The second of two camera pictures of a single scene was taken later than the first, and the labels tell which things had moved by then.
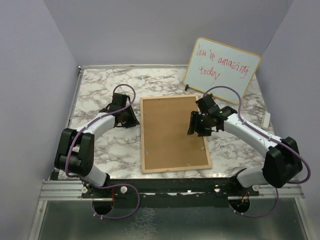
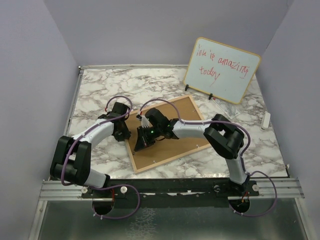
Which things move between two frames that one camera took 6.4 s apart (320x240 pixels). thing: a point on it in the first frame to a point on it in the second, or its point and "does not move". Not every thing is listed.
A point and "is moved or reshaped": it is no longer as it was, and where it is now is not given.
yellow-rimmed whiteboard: (213, 64) does not move
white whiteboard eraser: (266, 120) does not move
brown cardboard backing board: (166, 122) is moved or reshaped
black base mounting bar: (170, 193) does not move
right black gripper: (195, 117) to (142, 141)
